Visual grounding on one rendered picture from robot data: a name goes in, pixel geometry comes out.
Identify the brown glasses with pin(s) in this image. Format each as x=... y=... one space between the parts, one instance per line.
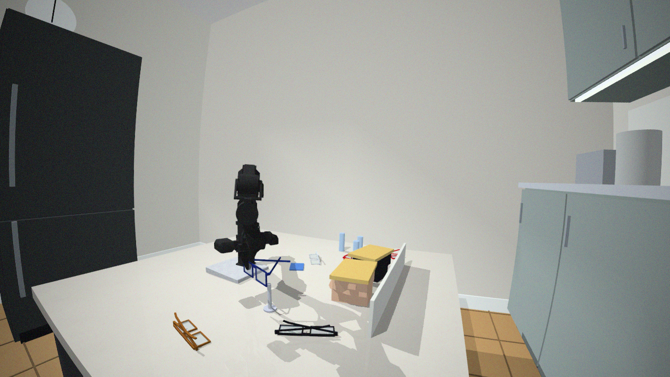
x=184 y=328

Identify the white flat panel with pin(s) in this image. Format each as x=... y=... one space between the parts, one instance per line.
x=381 y=296

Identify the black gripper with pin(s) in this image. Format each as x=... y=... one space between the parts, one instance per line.
x=226 y=245

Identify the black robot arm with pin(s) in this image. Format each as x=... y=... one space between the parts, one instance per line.
x=248 y=185

